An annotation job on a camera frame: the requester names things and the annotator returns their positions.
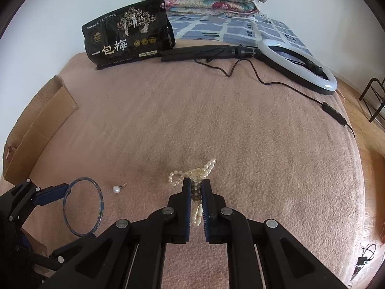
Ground pink blanket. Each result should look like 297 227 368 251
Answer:
0 38 361 289

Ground cardboard box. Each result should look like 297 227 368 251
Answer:
2 75 79 256

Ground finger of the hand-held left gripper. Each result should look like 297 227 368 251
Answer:
18 235 100 273
0 179 72 222

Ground black metal clothes rack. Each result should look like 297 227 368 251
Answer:
359 78 385 123

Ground white ring light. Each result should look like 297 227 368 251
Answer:
254 39 338 95

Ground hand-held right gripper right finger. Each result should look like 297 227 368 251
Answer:
201 178 349 289

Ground blue checked bedsheet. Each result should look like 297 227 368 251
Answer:
165 9 313 58

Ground tangle of floor cables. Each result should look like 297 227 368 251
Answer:
352 241 379 280

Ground black ring light cable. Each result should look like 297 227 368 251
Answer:
192 57 357 139

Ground dark thin bangle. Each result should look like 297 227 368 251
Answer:
63 177 104 237

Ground black snack bag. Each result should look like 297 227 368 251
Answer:
81 0 176 70

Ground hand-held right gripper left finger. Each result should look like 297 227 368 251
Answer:
39 177 193 289

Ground black folded tripod stand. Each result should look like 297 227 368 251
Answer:
159 45 256 64

